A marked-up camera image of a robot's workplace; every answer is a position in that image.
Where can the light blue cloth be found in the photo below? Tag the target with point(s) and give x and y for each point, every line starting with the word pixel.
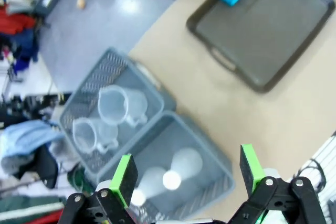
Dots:
pixel 23 140

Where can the black bag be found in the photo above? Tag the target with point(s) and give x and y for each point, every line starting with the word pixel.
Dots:
pixel 44 166

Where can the grey basket with label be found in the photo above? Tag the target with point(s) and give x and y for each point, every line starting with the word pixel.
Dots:
pixel 86 87

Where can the grey plastic mesh basket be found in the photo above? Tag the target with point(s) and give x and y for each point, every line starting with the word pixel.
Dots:
pixel 207 190

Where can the clear plastic measuring beaker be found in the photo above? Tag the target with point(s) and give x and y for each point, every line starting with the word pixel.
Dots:
pixel 84 134
pixel 113 106

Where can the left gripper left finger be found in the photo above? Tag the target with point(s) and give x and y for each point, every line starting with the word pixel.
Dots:
pixel 123 182

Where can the white capped conical flask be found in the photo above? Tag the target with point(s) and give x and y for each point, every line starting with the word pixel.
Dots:
pixel 187 163
pixel 155 182

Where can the red cloth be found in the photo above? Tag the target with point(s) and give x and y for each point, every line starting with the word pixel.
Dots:
pixel 15 22

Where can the dark brown plastic tray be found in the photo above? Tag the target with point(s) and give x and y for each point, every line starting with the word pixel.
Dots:
pixel 262 30

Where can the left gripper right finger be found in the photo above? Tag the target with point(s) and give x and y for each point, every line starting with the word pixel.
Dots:
pixel 249 171

